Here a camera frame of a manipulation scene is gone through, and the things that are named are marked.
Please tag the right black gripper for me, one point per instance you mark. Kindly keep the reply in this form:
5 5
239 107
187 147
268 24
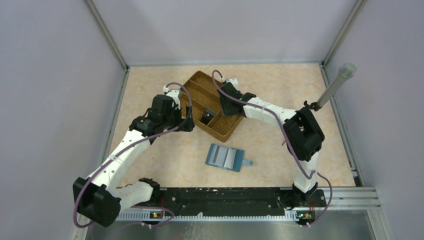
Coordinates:
225 111

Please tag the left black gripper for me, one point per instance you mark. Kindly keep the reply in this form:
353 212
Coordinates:
174 108

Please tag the blue card holder wallet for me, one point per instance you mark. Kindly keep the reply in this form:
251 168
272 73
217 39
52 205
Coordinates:
234 159

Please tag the grey striped card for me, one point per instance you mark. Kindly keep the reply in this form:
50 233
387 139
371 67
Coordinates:
219 156

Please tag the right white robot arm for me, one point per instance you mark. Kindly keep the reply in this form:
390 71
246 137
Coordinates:
302 134

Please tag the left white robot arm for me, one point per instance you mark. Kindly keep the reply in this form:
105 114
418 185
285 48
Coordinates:
99 197

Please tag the black card in tray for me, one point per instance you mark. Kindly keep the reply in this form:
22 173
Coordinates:
207 116

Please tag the woven brown divided tray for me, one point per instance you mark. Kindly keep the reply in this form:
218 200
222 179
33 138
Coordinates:
206 107

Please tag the grey microphone on tripod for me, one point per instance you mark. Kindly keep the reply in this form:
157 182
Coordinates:
345 72

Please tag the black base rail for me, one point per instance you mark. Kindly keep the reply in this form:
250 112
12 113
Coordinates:
234 203

